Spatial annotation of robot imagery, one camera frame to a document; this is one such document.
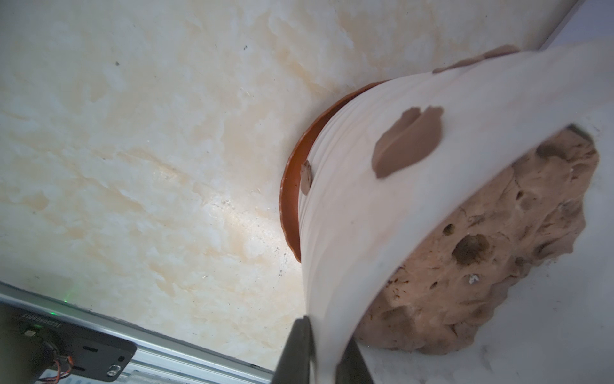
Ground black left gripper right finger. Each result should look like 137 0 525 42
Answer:
335 338 374 384

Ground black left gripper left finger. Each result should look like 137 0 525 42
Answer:
271 316 314 384

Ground white ceramic pot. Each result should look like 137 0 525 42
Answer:
298 39 613 383

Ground brown soil in pot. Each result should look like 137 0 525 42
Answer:
354 126 600 355

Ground terracotta saucer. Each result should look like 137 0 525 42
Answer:
279 80 385 263

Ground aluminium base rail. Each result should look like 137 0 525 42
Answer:
1 283 273 383

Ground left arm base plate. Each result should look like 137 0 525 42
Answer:
1 303 138 383

